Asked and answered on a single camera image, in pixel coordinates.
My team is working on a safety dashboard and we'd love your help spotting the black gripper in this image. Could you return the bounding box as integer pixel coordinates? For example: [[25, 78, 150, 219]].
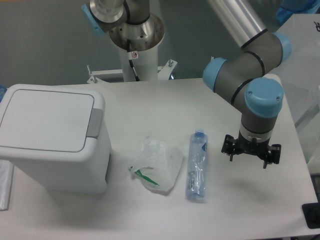
[[221, 132, 281, 169]]

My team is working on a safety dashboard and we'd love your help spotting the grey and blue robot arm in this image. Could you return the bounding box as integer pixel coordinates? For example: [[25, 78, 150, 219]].
[[81, 0, 292, 165]]

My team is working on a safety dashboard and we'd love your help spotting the white plastic trash can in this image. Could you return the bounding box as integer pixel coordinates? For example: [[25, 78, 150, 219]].
[[0, 84, 112, 193]]

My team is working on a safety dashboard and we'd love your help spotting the white trash can lid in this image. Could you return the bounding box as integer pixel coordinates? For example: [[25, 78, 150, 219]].
[[0, 89, 94, 153]]

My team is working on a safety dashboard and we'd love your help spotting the clear blue plastic bottle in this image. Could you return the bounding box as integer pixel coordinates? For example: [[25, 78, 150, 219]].
[[185, 128, 208, 201]]

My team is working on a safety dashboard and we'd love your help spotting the black device at table edge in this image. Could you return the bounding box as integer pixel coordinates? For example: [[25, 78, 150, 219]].
[[301, 202, 320, 229]]

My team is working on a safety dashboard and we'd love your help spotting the white side table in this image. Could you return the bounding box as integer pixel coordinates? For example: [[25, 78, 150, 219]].
[[272, 14, 320, 175]]

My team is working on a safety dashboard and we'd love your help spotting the crumpled clear plastic bag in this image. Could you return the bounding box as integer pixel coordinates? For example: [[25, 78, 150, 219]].
[[128, 136, 183, 194]]

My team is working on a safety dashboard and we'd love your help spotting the blue object top right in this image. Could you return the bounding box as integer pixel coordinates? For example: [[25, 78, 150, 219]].
[[276, 0, 320, 25]]

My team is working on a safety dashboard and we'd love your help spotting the clear plastic sheet left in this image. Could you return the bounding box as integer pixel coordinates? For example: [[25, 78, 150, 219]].
[[0, 160, 14, 211]]

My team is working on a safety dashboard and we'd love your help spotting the white mounting bracket with bolts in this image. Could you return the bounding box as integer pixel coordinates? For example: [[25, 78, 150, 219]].
[[87, 59, 178, 84]]

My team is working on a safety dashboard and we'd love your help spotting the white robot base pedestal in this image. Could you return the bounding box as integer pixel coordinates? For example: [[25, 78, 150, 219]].
[[109, 13, 165, 82]]

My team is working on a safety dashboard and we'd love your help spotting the black cable on pedestal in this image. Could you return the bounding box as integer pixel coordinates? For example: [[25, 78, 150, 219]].
[[126, 39, 141, 82]]

